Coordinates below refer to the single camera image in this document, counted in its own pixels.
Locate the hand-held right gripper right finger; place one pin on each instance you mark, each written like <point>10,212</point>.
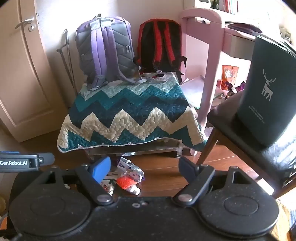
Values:
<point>186,169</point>

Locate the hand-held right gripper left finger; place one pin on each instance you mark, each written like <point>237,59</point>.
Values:
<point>100,170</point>

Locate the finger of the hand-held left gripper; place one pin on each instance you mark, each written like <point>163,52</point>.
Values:
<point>46,159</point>

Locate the small red-print wrapper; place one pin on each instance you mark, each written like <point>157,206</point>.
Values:
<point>108,186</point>

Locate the orange mesh net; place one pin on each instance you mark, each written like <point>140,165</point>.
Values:
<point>124,183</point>

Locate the white purple-print wrapper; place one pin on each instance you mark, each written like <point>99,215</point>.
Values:
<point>131,170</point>

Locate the white tube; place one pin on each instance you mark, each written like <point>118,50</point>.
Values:
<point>135,190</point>

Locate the black seat wooden chair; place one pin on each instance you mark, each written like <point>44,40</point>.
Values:
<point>231,120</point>

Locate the teal white zigzag quilt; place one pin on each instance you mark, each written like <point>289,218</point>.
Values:
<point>129,109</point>

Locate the cream door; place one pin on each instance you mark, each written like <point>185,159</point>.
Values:
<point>20,81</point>

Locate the dark green deer-print bin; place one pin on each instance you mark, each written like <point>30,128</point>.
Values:
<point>266,111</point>

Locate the purple wrapper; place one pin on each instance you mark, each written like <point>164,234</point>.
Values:
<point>240,87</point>

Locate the folded metal rack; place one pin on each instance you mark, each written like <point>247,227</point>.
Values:
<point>68,60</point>

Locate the orange snack packet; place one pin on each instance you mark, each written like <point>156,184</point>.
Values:
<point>229,76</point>

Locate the pink desk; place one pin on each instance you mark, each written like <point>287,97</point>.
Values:
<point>212,69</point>

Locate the purple grey backpack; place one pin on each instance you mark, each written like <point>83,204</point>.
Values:
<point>120,46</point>

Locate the red black backpack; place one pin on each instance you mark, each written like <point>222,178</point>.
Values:
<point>159,46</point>

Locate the row of books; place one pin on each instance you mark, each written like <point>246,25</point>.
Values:
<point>229,5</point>

